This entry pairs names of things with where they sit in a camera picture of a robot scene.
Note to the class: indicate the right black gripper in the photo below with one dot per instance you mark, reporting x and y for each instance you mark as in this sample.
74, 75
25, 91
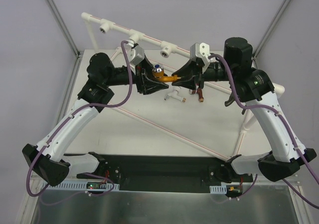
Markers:
197, 74

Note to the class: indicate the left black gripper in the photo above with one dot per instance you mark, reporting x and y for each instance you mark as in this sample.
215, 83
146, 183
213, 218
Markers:
140, 77

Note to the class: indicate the yellow faucet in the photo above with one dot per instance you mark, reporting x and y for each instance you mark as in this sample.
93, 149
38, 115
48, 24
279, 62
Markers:
158, 74

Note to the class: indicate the white pipe frame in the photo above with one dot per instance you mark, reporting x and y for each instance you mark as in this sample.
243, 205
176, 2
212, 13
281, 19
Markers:
168, 48

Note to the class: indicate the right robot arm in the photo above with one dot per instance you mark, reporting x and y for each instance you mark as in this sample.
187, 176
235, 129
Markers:
252, 90

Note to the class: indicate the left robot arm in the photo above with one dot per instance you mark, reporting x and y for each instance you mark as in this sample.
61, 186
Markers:
47, 158

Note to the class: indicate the dark red faucet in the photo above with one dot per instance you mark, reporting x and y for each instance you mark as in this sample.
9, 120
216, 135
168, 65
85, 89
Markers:
198, 92

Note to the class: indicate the white faucet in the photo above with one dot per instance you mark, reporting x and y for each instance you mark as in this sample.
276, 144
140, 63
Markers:
174, 94

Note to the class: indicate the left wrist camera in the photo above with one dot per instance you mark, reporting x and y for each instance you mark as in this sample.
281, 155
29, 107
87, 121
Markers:
136, 55

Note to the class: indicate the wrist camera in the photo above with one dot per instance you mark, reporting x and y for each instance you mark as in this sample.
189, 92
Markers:
201, 51
136, 55

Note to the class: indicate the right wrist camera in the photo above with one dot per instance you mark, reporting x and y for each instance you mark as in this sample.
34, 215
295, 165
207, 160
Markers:
201, 51

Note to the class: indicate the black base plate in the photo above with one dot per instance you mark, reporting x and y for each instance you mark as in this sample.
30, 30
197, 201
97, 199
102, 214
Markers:
166, 173

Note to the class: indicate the right cable duct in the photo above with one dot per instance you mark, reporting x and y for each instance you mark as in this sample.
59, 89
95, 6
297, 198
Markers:
225, 189

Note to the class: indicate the cable duct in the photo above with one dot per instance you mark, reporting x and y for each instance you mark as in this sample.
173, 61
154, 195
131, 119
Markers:
85, 186
225, 189

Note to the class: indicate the left cable duct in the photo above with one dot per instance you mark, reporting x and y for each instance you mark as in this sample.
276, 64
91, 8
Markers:
85, 186

